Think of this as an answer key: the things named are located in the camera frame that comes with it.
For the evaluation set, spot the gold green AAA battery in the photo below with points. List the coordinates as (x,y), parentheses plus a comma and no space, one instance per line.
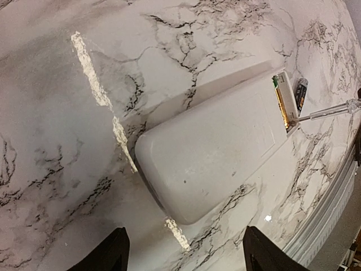
(275,80)

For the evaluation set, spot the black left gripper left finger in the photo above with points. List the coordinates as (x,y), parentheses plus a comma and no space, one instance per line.
(111,254)

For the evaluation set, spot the white remote control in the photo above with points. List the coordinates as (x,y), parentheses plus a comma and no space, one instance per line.
(198,158)

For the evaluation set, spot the front aluminium rail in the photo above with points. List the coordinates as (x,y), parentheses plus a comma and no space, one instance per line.
(306,244)

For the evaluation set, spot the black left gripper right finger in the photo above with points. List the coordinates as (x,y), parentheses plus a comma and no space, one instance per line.
(262,254)

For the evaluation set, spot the black silver AAA battery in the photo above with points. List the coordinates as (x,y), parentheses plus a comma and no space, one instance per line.
(300,94)

